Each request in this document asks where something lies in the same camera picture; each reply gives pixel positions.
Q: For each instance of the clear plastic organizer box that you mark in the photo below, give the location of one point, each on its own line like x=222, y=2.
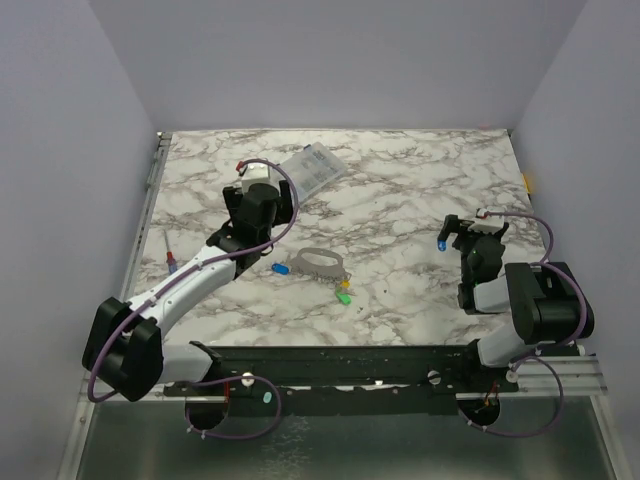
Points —
x=312, y=169

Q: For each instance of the aluminium extrusion frame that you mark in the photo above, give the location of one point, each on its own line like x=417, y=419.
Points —
x=577, y=376

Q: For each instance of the green tagged key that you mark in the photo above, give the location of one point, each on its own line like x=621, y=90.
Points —
x=344, y=298

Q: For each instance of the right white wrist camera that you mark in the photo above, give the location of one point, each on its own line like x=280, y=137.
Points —
x=487, y=222

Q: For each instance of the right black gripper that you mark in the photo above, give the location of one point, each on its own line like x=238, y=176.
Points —
x=460, y=228

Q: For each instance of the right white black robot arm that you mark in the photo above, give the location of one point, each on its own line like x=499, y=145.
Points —
x=547, y=306

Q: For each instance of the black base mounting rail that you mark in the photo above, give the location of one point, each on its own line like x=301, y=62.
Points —
x=380, y=380

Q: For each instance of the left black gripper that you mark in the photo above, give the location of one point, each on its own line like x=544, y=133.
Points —
x=233, y=201

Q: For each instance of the red blue screwdriver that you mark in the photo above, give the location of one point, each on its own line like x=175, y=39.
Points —
x=170, y=259

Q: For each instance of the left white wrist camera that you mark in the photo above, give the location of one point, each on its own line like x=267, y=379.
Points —
x=254, y=173

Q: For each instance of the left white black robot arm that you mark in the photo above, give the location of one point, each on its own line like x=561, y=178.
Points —
x=126, y=348

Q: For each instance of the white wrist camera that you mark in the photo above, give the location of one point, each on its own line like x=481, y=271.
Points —
x=487, y=222
x=254, y=173

